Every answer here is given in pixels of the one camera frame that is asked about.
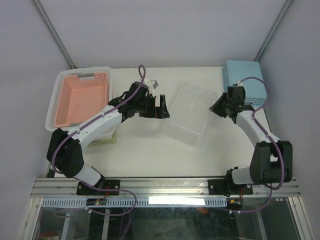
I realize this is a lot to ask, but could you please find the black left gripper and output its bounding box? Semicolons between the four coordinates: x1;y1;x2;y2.
136;95;170;120

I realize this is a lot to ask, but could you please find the aluminium frame post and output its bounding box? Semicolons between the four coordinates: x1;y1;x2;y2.
31;0;76;69
254;0;294;62

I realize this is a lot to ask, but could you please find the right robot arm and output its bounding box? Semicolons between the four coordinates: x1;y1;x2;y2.
210;86;293;195

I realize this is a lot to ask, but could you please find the yellow-green perforated basket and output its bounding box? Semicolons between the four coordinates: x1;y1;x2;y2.
88;132;116;147

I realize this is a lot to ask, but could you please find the pink basket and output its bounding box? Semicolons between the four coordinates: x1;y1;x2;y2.
53;72;110;128

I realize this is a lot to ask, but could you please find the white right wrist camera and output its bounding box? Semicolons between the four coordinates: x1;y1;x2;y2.
234;79;245;87

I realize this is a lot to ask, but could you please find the white perforated basket top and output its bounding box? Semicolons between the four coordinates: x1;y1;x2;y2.
159;83;218;149

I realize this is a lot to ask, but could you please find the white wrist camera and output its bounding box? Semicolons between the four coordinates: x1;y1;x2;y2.
144;78;158;96
234;79;245;87

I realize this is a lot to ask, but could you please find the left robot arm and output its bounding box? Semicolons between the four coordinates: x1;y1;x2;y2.
46;81;170;195

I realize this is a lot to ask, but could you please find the left aluminium frame post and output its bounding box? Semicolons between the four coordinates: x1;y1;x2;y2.
31;0;76;69

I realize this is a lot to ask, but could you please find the light blue perforated basket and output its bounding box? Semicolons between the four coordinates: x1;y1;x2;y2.
222;60;267;108

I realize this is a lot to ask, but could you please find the grey slotted cable duct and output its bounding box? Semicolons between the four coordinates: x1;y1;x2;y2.
42;196;227;208

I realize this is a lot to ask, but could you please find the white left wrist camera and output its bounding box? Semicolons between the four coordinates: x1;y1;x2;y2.
144;78;158;96

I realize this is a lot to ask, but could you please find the right aluminium frame post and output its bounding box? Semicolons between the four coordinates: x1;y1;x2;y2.
254;0;294;62

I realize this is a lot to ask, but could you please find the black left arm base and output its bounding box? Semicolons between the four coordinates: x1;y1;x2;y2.
76;176;121;197

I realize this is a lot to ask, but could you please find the aluminium mounting rail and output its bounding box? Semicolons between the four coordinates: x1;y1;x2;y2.
31;177;301;198

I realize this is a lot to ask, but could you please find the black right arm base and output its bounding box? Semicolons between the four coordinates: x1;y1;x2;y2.
207;166;253;198

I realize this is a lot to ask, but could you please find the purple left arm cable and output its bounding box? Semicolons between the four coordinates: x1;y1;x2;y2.
51;64;148;240

